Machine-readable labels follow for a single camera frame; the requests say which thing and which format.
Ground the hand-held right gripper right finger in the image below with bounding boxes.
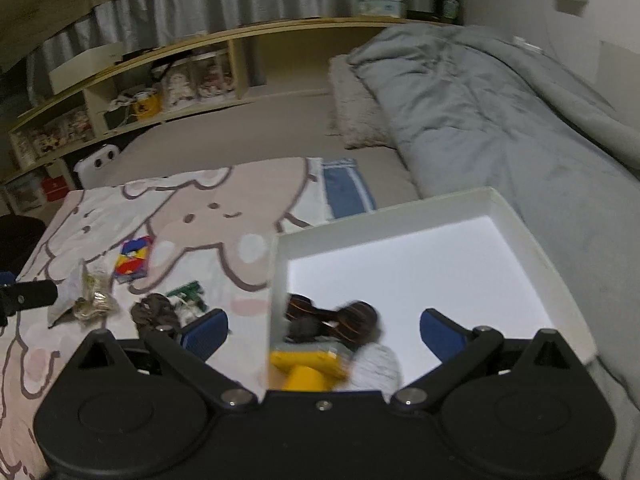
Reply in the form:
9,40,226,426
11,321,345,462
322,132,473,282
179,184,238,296
390,308,583,413

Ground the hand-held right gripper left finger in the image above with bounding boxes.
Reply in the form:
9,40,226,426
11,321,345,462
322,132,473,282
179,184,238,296
65,309,260,408

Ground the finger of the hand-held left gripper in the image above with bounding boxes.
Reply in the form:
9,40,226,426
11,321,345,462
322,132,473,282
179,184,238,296
0,280,59,318

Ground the small green packet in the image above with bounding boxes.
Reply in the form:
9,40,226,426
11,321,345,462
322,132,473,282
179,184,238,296
166,282,208,311

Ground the clear bag of rings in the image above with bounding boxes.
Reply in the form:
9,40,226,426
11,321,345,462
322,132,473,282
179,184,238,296
47,259,120,330

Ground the white shallow box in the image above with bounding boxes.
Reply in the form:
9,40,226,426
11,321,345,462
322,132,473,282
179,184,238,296
267,186,598,397

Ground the colourful card box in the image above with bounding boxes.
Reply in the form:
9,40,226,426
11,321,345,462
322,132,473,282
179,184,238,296
114,235,155,283

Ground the dark brown hair scrunchie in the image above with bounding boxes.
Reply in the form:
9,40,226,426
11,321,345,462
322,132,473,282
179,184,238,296
131,294,181,336

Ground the grey knitted cloth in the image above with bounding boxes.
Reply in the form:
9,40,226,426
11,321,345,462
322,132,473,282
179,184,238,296
345,344,403,392

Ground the yellow plastic toy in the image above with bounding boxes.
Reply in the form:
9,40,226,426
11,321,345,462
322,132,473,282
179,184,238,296
270,349,351,392

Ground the brown striped hair clip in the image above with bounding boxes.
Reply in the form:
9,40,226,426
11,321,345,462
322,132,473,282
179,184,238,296
285,294,382,350

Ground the red box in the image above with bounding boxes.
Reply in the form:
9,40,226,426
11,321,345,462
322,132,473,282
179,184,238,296
40,176,69,199

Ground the cartoon printed blanket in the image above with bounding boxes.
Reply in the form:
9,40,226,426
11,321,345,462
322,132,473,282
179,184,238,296
0,156,332,480

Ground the white power strip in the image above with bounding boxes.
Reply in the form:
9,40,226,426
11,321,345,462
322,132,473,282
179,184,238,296
74,144,122,190

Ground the row of printed boxes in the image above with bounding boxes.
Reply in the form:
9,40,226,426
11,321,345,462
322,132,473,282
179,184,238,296
9,107,96,167

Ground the blue striped towel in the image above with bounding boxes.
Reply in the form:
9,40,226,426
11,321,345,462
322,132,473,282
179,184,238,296
321,158,377,220

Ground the bed with grey sheet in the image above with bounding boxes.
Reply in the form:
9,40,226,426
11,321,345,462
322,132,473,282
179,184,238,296
75,87,421,211

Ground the grey duvet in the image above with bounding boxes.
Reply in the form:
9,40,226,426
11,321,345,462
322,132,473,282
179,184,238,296
347,24,640,480

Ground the white cardboard box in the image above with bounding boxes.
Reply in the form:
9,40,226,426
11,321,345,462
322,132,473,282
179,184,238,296
48,42,125,95

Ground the beige fuzzy pillow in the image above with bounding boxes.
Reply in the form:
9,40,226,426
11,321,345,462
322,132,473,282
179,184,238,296
326,54,397,150

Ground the clear printed jar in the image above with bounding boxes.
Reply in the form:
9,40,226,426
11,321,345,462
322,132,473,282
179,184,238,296
197,52,236,101
162,60,199,111

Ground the wooden headboard shelf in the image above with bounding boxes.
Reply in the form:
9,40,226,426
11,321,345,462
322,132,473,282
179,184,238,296
0,16,451,213

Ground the tissue box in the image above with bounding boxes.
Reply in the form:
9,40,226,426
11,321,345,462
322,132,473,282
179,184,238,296
357,0,407,19

